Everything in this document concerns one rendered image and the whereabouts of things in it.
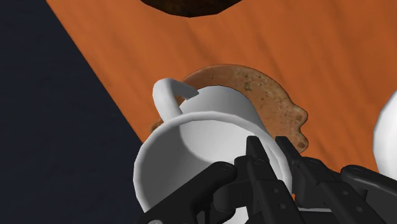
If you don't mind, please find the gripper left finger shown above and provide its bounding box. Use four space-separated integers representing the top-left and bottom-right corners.
136 135 306 224

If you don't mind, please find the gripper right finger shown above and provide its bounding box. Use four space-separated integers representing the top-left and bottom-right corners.
275 136 397 224

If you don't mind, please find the white mug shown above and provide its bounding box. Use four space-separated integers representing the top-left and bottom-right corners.
132 78 293 224

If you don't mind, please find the white round object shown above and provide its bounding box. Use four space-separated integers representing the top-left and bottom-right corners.
373 90 397 174

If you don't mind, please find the dark brown round object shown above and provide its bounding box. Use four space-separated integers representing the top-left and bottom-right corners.
139 0 243 18

